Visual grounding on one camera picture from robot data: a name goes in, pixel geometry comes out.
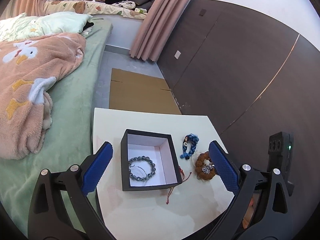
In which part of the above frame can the green bed sheet mattress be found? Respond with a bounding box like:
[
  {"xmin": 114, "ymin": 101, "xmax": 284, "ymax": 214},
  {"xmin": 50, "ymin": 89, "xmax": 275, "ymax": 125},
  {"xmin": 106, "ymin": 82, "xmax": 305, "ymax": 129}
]
[{"xmin": 1, "ymin": 18, "xmax": 112, "ymax": 235}]

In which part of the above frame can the white wall switch plate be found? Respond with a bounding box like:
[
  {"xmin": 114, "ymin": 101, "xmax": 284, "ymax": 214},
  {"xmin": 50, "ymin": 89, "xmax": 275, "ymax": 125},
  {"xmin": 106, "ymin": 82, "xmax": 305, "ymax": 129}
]
[{"xmin": 174, "ymin": 50, "xmax": 181, "ymax": 60}]

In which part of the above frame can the patterned floral quilt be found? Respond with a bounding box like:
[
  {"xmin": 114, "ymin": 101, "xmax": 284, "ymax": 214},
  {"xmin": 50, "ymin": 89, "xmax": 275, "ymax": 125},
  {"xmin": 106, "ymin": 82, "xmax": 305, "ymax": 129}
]
[{"xmin": 44, "ymin": 0, "xmax": 147, "ymax": 20}]

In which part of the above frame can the pink fleece blanket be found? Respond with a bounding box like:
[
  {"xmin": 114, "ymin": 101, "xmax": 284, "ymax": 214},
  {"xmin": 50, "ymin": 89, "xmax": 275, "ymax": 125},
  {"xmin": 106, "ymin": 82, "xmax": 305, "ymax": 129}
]
[{"xmin": 1, "ymin": 33, "xmax": 86, "ymax": 159}]

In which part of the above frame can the blue bead bracelet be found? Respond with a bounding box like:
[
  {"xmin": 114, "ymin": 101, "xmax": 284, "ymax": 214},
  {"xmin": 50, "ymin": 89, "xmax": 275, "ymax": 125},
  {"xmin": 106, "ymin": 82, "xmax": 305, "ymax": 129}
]
[{"xmin": 179, "ymin": 133, "xmax": 200, "ymax": 160}]

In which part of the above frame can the red string bracelet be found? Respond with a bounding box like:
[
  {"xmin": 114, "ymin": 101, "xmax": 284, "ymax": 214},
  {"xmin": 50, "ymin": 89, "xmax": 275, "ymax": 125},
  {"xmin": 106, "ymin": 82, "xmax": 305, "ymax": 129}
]
[{"xmin": 166, "ymin": 166, "xmax": 193, "ymax": 205}]

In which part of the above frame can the pink curtain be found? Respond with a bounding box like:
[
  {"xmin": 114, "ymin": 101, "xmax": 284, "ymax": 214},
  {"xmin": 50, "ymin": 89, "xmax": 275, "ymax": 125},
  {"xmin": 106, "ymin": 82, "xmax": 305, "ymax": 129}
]
[{"xmin": 130, "ymin": 0, "xmax": 190, "ymax": 62}]

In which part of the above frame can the thin silver bangle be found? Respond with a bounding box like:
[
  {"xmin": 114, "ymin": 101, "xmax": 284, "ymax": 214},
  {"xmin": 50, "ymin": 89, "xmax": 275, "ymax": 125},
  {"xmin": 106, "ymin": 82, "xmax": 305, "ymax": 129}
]
[{"xmin": 129, "ymin": 165, "xmax": 150, "ymax": 186}]

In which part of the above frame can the light green pillow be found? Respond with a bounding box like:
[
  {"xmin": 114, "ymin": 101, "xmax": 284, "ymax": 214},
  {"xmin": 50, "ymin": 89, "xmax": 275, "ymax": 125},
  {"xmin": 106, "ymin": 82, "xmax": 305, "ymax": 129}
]
[{"xmin": 1, "ymin": 11, "xmax": 92, "ymax": 41}]

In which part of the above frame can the flattened cardboard sheet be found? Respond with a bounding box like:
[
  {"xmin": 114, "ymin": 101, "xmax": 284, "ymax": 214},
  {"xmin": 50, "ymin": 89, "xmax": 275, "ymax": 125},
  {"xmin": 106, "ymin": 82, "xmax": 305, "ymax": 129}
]
[{"xmin": 109, "ymin": 68, "xmax": 181, "ymax": 114}]

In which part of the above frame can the grey-green bead bracelet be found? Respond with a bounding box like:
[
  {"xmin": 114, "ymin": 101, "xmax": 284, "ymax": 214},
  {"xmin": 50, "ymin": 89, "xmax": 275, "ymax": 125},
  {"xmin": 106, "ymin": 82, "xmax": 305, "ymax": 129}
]
[{"xmin": 128, "ymin": 155, "xmax": 156, "ymax": 183}]

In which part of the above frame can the brown rudraksha bead bracelet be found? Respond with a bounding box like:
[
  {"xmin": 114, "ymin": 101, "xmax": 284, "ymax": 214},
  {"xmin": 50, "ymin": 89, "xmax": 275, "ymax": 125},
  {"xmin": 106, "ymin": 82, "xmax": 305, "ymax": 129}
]
[{"xmin": 194, "ymin": 151, "xmax": 217, "ymax": 181}]

